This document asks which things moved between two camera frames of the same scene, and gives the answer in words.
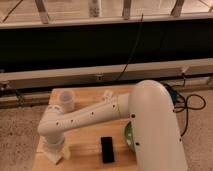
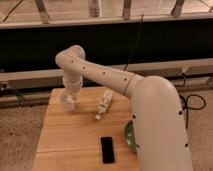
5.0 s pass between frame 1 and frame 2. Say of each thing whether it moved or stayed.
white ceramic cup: stayed
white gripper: moved
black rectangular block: stayed
